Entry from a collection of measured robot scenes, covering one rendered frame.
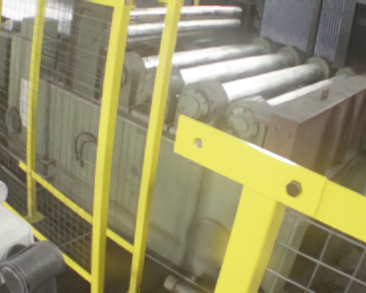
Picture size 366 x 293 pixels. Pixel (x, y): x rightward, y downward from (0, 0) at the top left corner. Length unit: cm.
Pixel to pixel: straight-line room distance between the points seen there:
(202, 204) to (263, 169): 238
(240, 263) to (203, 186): 226
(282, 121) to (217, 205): 76
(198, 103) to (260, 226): 222
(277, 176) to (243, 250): 12
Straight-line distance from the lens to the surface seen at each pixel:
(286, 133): 237
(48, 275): 110
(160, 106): 226
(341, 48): 1127
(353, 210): 53
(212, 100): 277
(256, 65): 397
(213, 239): 293
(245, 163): 57
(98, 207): 216
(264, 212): 58
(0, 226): 120
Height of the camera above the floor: 207
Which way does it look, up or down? 24 degrees down
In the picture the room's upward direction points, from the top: 10 degrees clockwise
